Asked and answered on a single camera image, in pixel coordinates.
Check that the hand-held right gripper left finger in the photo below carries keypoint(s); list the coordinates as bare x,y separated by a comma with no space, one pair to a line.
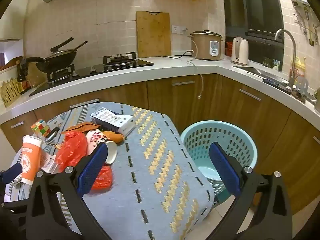
92,166

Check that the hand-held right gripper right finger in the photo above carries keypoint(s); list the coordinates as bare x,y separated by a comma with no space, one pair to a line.
225,170

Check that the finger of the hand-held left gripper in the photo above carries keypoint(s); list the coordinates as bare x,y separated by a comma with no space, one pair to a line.
11,173

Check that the small red plastic bag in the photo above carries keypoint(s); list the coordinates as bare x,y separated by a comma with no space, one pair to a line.
103,177

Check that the orange paper cup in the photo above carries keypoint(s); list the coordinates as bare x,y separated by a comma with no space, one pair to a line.
30,160

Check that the large red plastic bag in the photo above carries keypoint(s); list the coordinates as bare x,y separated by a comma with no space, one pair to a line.
71,150

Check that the white red printed paper cup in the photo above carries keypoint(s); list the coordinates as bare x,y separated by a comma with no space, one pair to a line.
95,137

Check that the white paper wrapper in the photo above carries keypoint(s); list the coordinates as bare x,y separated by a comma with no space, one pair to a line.
48,163

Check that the light blue perforated plastic basket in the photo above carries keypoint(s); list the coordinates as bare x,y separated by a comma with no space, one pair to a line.
200,140

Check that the white blue drink carton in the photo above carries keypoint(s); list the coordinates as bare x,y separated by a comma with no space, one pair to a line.
112,120

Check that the carrot with green top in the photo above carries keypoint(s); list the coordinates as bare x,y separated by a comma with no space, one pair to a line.
113,136

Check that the colourful puzzle cube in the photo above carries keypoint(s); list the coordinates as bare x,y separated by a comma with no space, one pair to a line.
40,128

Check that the blue patterned tablecloth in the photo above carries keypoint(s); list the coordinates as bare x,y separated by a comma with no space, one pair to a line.
155,180

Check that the wooden base cabinet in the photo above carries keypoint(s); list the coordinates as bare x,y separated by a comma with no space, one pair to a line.
275,125

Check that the yellow perforated utensil holder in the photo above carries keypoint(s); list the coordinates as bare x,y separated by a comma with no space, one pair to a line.
10,93

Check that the dark sauce bottles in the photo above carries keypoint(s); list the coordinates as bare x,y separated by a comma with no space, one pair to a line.
23,77

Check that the black glass gas stove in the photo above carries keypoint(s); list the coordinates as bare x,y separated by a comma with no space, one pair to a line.
95,67

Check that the steel kitchen sink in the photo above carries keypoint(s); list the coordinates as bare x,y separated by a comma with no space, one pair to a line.
257,71

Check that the black wok with lid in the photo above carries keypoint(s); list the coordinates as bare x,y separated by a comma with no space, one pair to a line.
58,57

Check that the grey sponge holder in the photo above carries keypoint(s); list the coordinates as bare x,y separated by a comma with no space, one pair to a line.
302,86

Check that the white electric kettle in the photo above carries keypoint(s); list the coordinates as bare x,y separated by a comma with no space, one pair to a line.
239,52

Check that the beige rice cooker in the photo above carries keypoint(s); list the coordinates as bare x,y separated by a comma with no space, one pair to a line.
202,46

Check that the yellow dish soap bottle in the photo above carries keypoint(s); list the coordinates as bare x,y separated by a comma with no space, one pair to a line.
298,67

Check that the steel kitchen faucet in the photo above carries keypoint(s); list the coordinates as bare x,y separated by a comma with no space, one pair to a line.
292,55

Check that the wooden cutting board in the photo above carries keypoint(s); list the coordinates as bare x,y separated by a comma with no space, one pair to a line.
153,33

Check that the dark kitchen window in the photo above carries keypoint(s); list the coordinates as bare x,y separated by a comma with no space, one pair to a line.
252,12

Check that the white wall socket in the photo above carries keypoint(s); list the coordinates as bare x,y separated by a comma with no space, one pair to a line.
178,29

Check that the wall utensil rack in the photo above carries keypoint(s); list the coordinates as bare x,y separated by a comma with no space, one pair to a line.
306,17

